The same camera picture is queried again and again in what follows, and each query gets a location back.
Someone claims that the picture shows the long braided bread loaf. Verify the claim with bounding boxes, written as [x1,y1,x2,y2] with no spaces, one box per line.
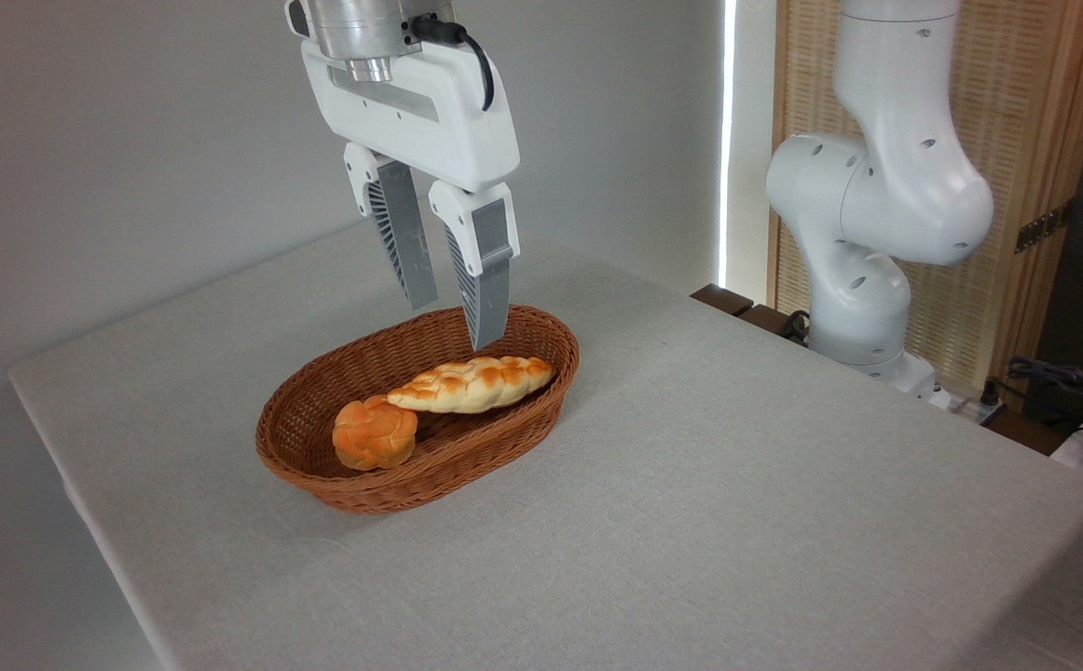
[387,355,558,415]

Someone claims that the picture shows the black cable bundle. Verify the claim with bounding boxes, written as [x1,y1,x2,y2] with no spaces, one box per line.
[1006,357,1083,422]

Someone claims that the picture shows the grey tablecloth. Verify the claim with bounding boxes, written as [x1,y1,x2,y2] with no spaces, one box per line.
[8,219,1083,671]

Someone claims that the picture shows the dark brown wooden platform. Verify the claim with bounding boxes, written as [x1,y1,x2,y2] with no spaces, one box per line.
[691,284,1064,458]

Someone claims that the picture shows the white vertical light strip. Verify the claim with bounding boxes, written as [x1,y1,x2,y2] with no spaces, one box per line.
[717,0,738,290]

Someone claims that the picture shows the brown oval wicker basket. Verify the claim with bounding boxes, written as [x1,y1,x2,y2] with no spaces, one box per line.
[255,304,581,515]

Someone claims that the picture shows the round orange bread bun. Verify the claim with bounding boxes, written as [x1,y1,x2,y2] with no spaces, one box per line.
[332,395,418,472]

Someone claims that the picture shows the bamboo wooden folding screen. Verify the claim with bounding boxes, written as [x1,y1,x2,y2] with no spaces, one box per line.
[770,0,1083,411]

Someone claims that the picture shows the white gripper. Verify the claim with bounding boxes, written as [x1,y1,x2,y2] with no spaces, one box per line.
[301,41,522,352]

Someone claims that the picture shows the white power strip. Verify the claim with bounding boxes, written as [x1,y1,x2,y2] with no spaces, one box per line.
[944,390,1008,427]

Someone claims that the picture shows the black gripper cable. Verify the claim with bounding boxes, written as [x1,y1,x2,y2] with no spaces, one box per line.
[409,15,497,112]

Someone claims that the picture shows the black metal screen hinge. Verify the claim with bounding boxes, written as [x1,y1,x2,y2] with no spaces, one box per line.
[1015,199,1076,254]

